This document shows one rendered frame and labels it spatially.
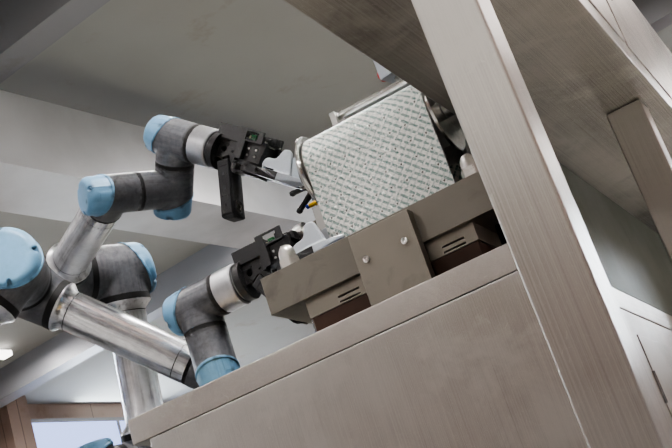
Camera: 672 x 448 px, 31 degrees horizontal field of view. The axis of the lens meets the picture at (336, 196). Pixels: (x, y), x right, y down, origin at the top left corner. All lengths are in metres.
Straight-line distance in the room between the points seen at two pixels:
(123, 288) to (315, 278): 0.90
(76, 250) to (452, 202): 0.97
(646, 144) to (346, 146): 0.49
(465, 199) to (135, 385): 1.12
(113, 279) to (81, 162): 4.74
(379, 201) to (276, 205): 6.78
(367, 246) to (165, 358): 0.60
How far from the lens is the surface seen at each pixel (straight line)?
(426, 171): 1.99
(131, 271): 2.67
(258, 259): 2.10
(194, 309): 2.12
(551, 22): 1.67
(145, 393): 2.65
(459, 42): 1.16
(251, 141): 2.22
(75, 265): 2.53
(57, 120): 7.43
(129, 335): 2.25
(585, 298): 1.07
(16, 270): 2.15
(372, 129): 2.05
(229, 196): 2.24
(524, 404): 1.62
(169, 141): 2.32
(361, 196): 2.03
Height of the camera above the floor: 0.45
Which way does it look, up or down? 21 degrees up
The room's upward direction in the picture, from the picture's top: 19 degrees counter-clockwise
